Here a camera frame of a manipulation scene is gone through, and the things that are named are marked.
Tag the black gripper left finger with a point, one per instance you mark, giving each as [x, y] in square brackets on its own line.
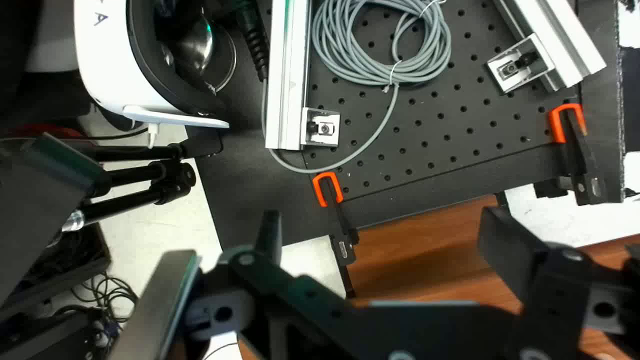
[272, 267]

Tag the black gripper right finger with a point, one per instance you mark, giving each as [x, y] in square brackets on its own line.
[527, 261]

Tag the grey flat plate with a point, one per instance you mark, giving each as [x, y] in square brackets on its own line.
[161, 301]

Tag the black perforated breadboard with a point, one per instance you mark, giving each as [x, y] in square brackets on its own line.
[452, 120]

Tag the black clamp tool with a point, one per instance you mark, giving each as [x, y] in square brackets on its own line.
[140, 180]

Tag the aluminium extrusion bar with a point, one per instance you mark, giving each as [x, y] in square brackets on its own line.
[556, 36]
[286, 67]

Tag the dark grey panel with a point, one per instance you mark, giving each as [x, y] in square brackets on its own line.
[32, 206]

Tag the silver angle bracket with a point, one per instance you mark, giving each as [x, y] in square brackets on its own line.
[520, 64]
[321, 127]

